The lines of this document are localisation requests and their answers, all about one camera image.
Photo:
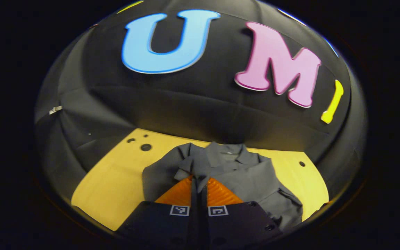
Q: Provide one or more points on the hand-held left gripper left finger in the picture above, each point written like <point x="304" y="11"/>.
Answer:
<point x="193" y="225"/>

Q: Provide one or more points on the grey collared shirt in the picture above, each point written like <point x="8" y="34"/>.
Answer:
<point x="241" y="180"/>

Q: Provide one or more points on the black backdrop cloth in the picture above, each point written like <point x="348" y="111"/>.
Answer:
<point x="200" y="104"/>

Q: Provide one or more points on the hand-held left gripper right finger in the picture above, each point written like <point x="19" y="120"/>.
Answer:
<point x="204" y="225"/>

